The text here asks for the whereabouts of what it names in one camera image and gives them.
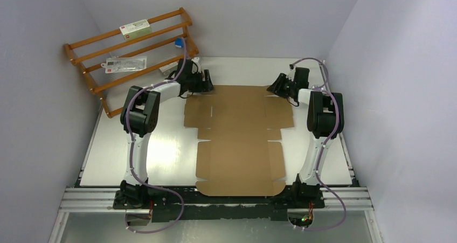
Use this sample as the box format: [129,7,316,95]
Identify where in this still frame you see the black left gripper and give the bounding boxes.
[186,70,215,93]

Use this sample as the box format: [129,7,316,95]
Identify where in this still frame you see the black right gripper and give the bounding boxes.
[266,73,296,99]

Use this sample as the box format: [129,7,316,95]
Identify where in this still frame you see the brown cardboard box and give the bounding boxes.
[184,85,294,197]

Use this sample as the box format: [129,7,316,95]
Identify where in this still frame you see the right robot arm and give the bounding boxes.
[267,65,344,207]

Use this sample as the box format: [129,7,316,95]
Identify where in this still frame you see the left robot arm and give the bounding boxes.
[113,57,214,210]

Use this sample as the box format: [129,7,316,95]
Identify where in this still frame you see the small white grey box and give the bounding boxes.
[159,62,178,76]

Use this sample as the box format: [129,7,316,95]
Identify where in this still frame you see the white green product box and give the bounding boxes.
[119,19,152,41]

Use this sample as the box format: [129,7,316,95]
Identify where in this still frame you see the small blue cube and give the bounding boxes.
[175,37,187,48]

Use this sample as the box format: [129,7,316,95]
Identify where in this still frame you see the clear blister pack card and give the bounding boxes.
[101,56,147,73]

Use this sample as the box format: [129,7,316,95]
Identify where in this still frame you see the wooden tiered rack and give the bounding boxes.
[64,8,199,118]

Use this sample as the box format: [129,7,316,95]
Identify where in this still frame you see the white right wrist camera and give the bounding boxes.
[287,64,295,80]

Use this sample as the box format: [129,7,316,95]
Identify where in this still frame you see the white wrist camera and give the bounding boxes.
[191,57,201,69]
[287,64,295,80]

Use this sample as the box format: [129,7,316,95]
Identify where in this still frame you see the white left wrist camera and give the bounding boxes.
[191,57,201,69]

